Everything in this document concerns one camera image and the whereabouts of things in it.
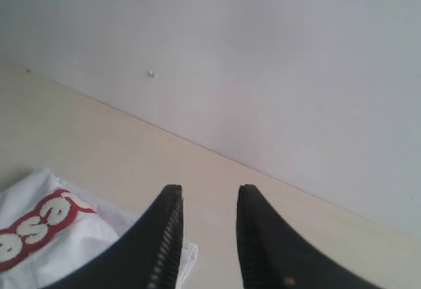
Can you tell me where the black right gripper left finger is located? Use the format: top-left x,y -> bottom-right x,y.
50,184 -> 183,289

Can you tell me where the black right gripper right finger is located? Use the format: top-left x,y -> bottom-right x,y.
237,184 -> 375,289

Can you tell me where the white t-shirt red lettering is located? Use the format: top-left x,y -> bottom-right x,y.
1,169 -> 198,288

